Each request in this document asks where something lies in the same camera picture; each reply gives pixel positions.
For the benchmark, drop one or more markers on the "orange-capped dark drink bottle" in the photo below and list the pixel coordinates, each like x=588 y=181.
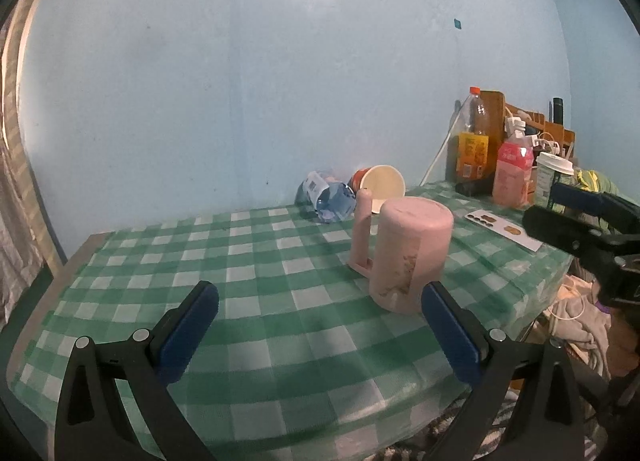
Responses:
x=473 y=141

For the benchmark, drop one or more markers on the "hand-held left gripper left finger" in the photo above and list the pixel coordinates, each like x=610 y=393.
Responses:
x=187 y=331

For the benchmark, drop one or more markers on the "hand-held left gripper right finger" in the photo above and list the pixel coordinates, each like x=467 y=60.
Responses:
x=450 y=331

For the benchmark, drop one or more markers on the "yellow-green cloth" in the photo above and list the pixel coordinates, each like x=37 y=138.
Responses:
x=597 y=181

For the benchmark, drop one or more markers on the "white sticker sheet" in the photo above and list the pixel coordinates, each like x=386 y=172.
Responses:
x=505 y=229

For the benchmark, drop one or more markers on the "white lidded jar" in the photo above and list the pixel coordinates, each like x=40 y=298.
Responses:
x=547 y=176

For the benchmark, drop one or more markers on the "red and cream paper cup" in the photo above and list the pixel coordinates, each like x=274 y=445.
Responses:
x=382 y=183

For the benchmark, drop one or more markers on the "wooden desk rack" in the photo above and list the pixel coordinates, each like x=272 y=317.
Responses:
x=495 y=111

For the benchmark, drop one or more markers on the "striped dark cloth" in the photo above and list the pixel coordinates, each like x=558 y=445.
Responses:
x=450 y=433

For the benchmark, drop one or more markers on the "black bottle top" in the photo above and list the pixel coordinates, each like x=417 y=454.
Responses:
x=558 y=111

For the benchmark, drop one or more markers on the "green checkered tablecloth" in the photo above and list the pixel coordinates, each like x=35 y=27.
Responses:
x=280 y=291

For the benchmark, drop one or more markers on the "pile of pale clothes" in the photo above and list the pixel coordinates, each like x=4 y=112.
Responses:
x=580 y=321

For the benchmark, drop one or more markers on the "pink drink bottle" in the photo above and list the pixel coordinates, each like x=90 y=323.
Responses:
x=512 y=171

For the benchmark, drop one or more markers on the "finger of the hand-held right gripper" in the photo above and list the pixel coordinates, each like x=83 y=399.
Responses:
x=555 y=228
x=580 y=197

